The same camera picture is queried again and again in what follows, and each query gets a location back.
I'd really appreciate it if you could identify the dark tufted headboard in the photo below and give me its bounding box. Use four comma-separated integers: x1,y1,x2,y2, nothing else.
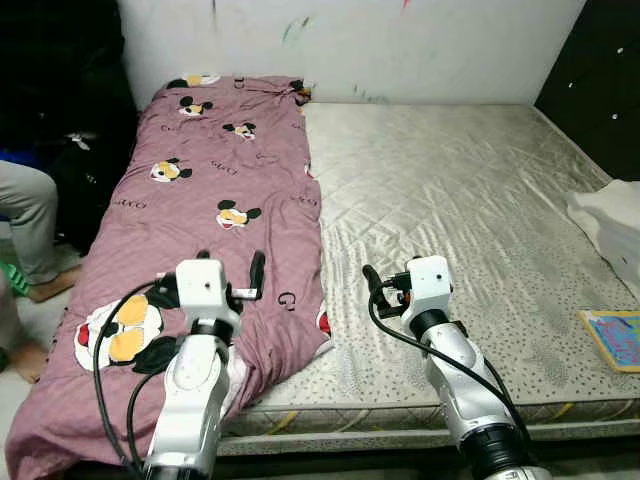
535,0,640,186

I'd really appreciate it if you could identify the pink Mickey Mouse blanket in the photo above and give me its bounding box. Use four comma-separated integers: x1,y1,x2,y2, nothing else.
5,73,336,479

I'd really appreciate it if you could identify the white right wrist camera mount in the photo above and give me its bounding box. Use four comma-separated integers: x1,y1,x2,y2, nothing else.
405,256,453,321

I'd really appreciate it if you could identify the dark bed base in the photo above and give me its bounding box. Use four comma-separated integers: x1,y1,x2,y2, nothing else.
60,440,640,480

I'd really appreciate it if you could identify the black backpack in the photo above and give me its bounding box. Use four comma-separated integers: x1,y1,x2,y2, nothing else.
50,130,136,256

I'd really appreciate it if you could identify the grey quilted mattress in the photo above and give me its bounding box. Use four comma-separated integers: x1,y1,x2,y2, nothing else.
215,103,640,446

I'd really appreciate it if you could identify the person in grey trousers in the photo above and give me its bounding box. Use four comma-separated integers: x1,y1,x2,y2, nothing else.
0,160,81,381

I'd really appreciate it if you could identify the colourful children's book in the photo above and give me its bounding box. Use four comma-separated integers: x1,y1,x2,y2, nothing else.
578,309,640,373

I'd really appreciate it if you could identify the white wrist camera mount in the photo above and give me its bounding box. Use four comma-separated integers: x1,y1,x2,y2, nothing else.
175,259,241,336
405,256,453,321

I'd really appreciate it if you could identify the white pillow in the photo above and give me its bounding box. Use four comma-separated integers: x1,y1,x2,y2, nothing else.
565,180,640,293

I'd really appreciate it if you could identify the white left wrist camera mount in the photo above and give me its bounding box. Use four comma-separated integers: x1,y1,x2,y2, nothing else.
175,259,241,336

